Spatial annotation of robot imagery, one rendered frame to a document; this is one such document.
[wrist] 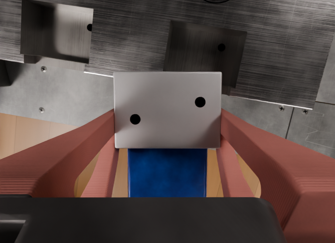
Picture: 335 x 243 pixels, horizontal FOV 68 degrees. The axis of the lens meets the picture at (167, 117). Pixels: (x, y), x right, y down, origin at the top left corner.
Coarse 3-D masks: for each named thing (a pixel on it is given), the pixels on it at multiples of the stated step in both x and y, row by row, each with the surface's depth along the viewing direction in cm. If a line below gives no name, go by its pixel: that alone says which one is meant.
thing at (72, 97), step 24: (24, 72) 28; (48, 72) 28; (72, 72) 28; (0, 96) 29; (24, 96) 29; (48, 96) 28; (72, 96) 28; (96, 96) 28; (48, 120) 29; (72, 120) 29; (264, 120) 27; (288, 120) 27; (312, 120) 26; (312, 144) 27
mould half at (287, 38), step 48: (0, 0) 18; (48, 0) 18; (96, 0) 17; (144, 0) 17; (192, 0) 17; (240, 0) 16; (288, 0) 16; (0, 48) 19; (96, 48) 18; (144, 48) 18; (288, 48) 17; (240, 96) 18; (288, 96) 17
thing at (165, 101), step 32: (128, 96) 11; (160, 96) 11; (192, 96) 11; (128, 128) 12; (160, 128) 12; (192, 128) 12; (128, 160) 13; (160, 160) 13; (192, 160) 13; (128, 192) 13; (160, 192) 13; (192, 192) 13
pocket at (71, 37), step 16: (32, 0) 18; (32, 16) 19; (48, 16) 20; (64, 16) 20; (80, 16) 20; (32, 32) 20; (48, 32) 21; (64, 32) 21; (80, 32) 20; (32, 48) 20; (48, 48) 21; (64, 48) 21; (80, 48) 21; (48, 64) 20; (64, 64) 20; (80, 64) 20
